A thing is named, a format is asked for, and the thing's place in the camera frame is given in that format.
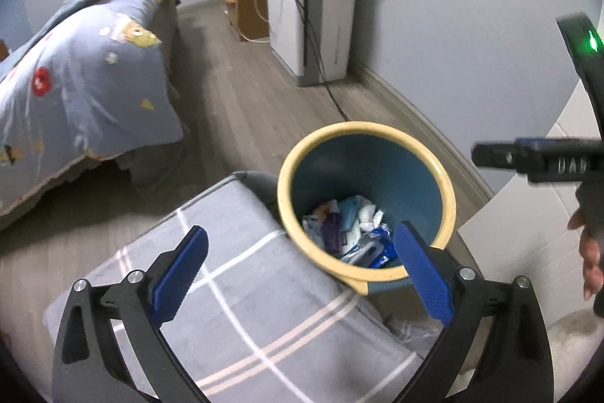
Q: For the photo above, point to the blue blister pack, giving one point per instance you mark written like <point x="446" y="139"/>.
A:
<point x="350" y="207"/>

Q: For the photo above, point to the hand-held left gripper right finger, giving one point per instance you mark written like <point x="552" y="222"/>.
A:
<point x="424" y="278"/>

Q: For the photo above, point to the grey plaid cushion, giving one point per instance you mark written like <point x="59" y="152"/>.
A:
<point x="259" y="289"/>

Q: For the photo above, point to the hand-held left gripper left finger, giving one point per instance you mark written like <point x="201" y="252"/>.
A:
<point x="179" y="278"/>

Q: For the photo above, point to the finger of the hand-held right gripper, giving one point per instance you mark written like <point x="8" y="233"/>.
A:
<point x="500" y="155"/>

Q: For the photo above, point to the white wipe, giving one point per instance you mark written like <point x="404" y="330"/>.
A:
<point x="368" y="214"/>

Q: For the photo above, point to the blue wet wipes packet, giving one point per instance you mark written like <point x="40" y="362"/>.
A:
<point x="377" y="242"/>

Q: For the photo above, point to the white fluffy cloth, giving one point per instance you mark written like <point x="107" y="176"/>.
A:
<point x="575" y="346"/>

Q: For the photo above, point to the grey bed sheet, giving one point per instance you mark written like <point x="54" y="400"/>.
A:
<point x="167" y="34"/>

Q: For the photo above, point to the white air purifier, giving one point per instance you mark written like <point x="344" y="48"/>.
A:
<point x="288" y="16"/>

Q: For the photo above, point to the person's right hand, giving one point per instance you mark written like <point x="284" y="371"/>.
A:
<point x="592" y="261"/>

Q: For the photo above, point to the blue bin with yellow rim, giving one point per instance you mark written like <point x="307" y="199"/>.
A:
<point x="377" y="167"/>

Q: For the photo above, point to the blue printed duvet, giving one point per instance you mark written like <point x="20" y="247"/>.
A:
<point x="71" y="77"/>

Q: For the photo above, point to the purple bottle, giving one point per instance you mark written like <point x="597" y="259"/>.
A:
<point x="332" y="230"/>

